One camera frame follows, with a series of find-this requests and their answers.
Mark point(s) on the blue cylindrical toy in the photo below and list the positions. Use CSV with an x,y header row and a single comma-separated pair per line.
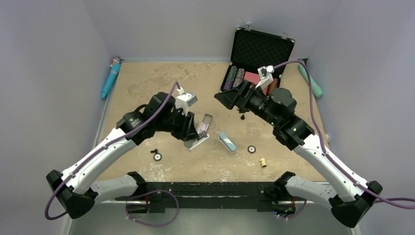
x,y
114,71

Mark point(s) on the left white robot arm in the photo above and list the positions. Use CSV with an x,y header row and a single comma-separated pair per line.
x,y
77,188

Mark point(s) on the green cylindrical toy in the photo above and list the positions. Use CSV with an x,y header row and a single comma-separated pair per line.
x,y
316,89

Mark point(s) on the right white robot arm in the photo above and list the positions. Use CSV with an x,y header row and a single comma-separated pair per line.
x,y
348,196

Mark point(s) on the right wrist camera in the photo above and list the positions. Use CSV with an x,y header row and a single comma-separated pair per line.
x,y
266,77

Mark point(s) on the cream chess piece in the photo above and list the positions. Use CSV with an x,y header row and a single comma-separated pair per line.
x,y
263,162

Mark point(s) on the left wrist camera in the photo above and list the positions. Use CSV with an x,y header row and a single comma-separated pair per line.
x,y
185,100

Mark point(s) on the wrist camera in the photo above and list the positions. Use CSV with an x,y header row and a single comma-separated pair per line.
x,y
185,100
266,77

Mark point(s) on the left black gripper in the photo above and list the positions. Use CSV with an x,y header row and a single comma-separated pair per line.
x,y
187,130

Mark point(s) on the black white poker chip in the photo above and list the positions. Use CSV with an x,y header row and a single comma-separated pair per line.
x,y
157,157

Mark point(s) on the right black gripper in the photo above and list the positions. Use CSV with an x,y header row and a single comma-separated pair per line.
x,y
240,96

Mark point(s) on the black poker chip case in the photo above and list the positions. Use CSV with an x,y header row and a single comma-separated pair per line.
x,y
253,49

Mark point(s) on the red staple box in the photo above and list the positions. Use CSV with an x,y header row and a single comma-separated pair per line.
x,y
204,125

